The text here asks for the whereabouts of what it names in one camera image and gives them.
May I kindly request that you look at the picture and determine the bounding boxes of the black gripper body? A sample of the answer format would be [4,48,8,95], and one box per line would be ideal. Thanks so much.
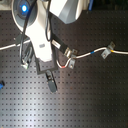
[35,59,57,74]

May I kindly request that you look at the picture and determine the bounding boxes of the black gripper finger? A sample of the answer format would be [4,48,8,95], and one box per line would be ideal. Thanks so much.
[46,70,57,93]

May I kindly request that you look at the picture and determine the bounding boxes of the white cable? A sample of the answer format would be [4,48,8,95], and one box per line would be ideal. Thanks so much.
[55,46,128,70]

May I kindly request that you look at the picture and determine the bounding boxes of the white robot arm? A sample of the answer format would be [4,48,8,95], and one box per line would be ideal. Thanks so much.
[12,0,83,92]

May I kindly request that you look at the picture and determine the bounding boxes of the black connector with label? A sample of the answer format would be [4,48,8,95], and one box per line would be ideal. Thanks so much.
[51,40,67,50]

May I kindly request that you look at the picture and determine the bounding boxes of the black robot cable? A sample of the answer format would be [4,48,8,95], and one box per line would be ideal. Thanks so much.
[13,33,33,64]

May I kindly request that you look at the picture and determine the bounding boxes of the metal cable clip centre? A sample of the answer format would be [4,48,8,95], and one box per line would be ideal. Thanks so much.
[65,48,78,69]

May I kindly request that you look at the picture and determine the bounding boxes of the metal cable clip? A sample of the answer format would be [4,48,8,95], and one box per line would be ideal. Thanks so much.
[101,41,115,59]
[65,48,78,69]

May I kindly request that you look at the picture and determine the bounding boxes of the metal cable clip right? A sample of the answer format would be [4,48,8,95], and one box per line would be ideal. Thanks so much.
[101,41,115,59]

